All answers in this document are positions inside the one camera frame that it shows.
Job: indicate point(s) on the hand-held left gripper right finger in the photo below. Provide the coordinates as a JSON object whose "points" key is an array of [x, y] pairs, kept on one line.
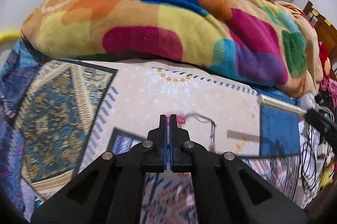
{"points": [[172, 137]]}

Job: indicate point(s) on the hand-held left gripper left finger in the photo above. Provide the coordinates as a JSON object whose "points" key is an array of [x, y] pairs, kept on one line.
{"points": [[164, 137]]}

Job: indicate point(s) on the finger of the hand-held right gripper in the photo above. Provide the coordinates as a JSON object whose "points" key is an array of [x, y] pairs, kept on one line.
{"points": [[320, 120]]}

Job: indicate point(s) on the silver metal stick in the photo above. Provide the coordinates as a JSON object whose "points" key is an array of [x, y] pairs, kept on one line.
{"points": [[279, 104]]}

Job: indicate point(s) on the white pump bottle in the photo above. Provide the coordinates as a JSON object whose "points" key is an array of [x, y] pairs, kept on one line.
{"points": [[309, 101]]}

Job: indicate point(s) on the pink clothing pile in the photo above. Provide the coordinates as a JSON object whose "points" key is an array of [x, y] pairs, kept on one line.
{"points": [[330, 87]]}

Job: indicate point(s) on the blue patterned bed sheet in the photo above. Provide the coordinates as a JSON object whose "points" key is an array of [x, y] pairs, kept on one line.
{"points": [[137, 92]]}

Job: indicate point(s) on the red plush toy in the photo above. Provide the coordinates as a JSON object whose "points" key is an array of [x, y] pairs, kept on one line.
{"points": [[325, 61]]}

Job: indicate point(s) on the wooden headboard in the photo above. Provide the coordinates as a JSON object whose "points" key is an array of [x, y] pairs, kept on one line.
{"points": [[323, 24]]}

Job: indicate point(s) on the colourful patch fleece blanket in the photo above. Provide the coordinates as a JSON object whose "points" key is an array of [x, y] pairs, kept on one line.
{"points": [[147, 29]]}

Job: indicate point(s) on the yellow foam tube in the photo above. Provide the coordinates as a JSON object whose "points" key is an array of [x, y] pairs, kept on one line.
{"points": [[8, 35]]}

